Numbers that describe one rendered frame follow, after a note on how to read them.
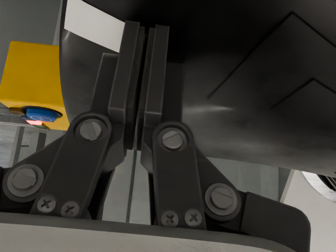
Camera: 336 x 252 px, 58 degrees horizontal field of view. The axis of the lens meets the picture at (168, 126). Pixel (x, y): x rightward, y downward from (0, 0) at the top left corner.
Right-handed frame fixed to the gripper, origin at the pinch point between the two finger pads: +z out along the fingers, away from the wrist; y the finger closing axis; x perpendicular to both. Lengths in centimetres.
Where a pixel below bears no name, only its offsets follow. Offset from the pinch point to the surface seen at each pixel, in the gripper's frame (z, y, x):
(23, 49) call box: 22.3, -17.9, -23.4
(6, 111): 39, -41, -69
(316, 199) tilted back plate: 8.6, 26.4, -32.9
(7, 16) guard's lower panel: 68, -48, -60
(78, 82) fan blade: 2.5, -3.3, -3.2
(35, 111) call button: 15.0, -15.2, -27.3
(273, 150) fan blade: 1.5, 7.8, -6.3
